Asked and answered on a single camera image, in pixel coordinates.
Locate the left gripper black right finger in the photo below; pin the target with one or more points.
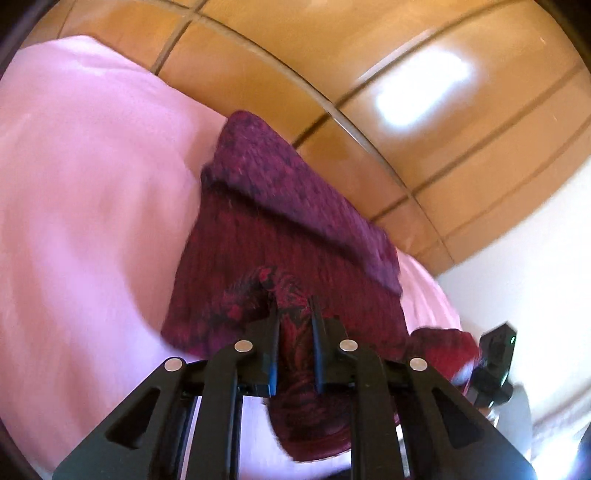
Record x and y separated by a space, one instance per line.
407 420

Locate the wooden panelled wardrobe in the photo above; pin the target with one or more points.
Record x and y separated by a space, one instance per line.
447 123

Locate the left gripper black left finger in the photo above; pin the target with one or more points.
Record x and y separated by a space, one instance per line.
183 420

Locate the maroon floral patterned garment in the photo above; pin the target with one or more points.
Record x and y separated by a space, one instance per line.
270 235

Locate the pink bed sheet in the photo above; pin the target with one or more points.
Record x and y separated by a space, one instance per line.
100 190

